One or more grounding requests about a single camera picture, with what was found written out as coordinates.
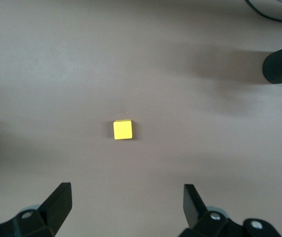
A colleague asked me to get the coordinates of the black ribbed cylinder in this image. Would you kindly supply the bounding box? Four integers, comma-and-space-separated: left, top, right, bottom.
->
262, 42, 282, 85

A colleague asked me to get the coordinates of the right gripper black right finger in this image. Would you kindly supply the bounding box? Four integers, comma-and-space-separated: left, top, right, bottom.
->
177, 184, 245, 237

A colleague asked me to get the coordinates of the yellow block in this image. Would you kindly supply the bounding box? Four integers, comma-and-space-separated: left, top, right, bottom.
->
113, 119, 133, 141

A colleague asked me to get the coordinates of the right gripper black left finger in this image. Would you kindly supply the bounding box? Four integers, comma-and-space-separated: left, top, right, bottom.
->
0, 182, 72, 237

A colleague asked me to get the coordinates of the black cable loop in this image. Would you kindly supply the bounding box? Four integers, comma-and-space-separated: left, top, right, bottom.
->
243, 0, 282, 24

